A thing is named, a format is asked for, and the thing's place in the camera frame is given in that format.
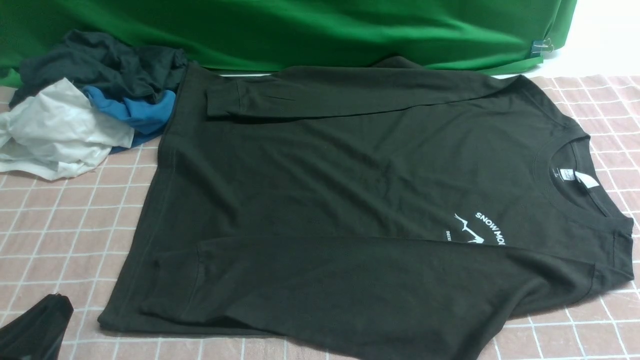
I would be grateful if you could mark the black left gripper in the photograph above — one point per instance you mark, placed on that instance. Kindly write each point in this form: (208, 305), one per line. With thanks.
(38, 333)

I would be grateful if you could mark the dark gray long-sleeve shirt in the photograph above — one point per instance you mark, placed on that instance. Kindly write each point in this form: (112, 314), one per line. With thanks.
(389, 212)

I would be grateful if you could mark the crumpled blue garment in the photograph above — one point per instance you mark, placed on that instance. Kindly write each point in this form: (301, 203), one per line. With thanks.
(147, 120)

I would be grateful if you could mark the crumpled white garment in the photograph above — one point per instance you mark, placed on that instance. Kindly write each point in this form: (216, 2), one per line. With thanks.
(58, 134)

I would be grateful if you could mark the metal binder clip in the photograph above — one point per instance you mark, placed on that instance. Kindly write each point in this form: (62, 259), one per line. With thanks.
(540, 47)

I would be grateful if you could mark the crumpled black garment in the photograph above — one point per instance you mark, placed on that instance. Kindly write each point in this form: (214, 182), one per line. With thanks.
(96, 59)

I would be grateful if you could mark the green backdrop cloth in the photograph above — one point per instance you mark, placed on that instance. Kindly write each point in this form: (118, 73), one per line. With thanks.
(491, 36)

